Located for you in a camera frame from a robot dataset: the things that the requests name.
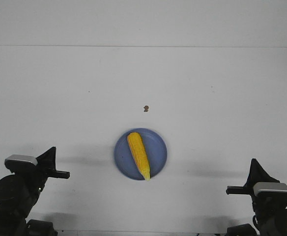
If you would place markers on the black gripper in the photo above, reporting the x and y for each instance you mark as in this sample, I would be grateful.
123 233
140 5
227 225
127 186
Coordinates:
46 167
256 174

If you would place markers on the yellow corn cob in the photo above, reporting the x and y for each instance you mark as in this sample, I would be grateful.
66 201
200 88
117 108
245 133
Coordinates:
137 148

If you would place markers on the blue round plate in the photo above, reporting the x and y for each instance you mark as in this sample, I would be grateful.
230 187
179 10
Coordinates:
155 148

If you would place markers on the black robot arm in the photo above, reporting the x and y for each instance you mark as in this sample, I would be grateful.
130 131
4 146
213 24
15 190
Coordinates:
269 203
20 191

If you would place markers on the small brown table stain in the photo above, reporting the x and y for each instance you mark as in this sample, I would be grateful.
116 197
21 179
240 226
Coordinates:
145 108

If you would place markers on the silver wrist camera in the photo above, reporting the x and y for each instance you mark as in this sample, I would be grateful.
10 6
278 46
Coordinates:
21 163
270 189

